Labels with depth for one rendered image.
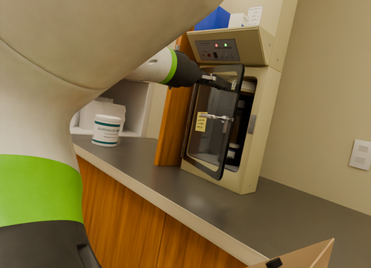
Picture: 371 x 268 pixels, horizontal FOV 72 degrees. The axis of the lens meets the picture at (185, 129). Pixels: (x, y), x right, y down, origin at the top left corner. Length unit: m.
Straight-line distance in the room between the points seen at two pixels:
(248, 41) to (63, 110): 0.80
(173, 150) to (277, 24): 0.66
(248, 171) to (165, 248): 0.39
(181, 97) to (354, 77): 0.74
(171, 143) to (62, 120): 0.99
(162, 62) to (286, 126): 0.88
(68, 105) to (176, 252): 0.71
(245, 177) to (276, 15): 0.57
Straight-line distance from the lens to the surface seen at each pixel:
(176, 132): 1.15
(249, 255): 0.64
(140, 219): 0.95
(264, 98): 0.95
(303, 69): 1.37
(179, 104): 1.13
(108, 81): 0.16
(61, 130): 0.17
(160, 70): 0.60
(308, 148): 1.31
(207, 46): 1.03
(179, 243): 0.82
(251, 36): 0.90
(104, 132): 1.34
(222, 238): 0.67
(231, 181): 0.99
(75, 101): 0.17
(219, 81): 0.76
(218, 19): 1.02
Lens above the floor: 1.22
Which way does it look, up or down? 5 degrees down
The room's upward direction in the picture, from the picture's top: 11 degrees clockwise
